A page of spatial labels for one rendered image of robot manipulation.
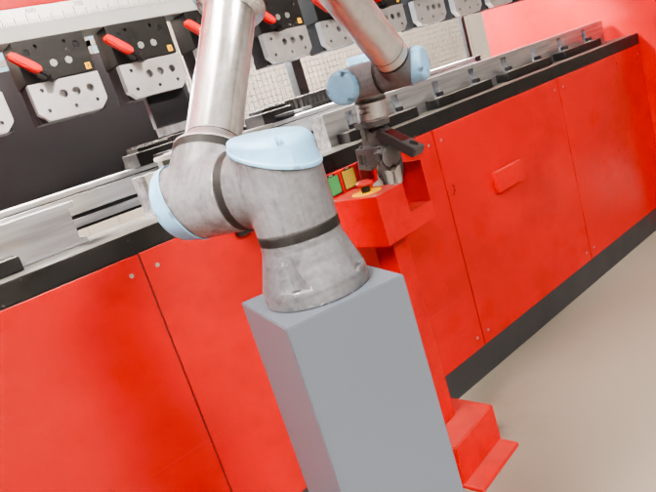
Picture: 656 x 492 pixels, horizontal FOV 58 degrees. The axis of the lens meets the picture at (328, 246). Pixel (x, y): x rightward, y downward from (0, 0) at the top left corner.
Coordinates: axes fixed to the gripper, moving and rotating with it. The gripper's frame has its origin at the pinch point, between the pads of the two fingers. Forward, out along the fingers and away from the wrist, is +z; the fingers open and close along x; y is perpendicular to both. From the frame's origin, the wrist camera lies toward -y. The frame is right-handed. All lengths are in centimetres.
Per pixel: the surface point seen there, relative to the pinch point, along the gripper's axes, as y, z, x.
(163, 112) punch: 38, -33, 33
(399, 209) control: -6.5, 0.1, 8.2
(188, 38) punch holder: 36, -48, 22
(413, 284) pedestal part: -3.2, 21.4, 4.7
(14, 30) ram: 40, -56, 60
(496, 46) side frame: 65, -20, -189
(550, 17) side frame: 34, -29, -185
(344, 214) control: 4.7, -1.1, 15.1
